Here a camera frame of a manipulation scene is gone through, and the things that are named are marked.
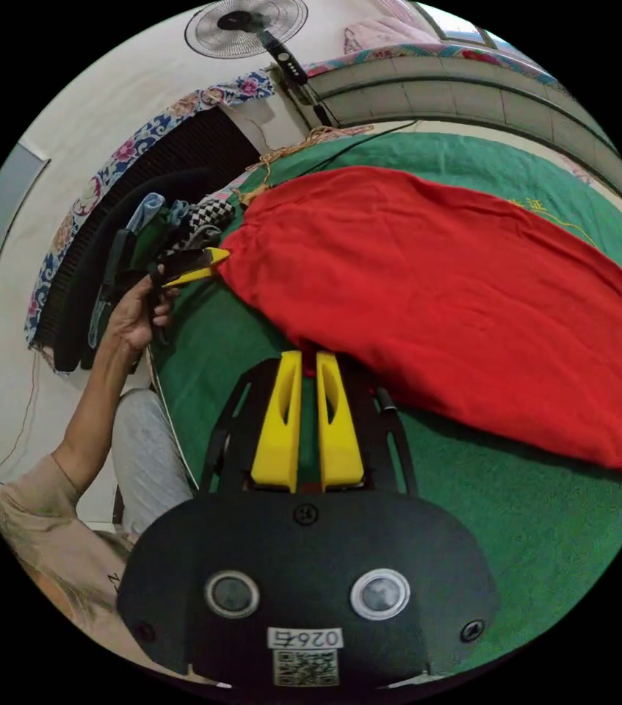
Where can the floral patterned cloth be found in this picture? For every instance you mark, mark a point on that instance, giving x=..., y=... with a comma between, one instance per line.
x=123, y=151

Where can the black standing fan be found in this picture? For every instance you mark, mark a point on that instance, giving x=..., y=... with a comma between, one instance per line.
x=250, y=27

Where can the person's left forearm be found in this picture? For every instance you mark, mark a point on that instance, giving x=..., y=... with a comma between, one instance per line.
x=98, y=407

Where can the window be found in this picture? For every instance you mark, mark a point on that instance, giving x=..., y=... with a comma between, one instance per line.
x=462, y=25

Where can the bed with green sheet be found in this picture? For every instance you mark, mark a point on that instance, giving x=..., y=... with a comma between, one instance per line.
x=509, y=529

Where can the person's body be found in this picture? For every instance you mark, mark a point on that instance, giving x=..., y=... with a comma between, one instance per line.
x=140, y=457

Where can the red short sleeve shirt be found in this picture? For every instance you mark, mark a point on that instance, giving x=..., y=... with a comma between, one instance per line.
x=432, y=308

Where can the pile of clothes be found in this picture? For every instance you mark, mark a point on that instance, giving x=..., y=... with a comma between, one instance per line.
x=178, y=220

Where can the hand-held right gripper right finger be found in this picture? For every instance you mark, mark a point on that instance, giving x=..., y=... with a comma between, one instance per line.
x=339, y=440

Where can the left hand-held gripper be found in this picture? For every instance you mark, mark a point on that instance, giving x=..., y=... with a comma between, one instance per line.
x=181, y=263

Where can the person's left hand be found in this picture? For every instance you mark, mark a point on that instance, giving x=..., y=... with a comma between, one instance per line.
x=131, y=314

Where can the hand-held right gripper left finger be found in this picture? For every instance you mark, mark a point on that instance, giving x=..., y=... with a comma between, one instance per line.
x=277, y=429

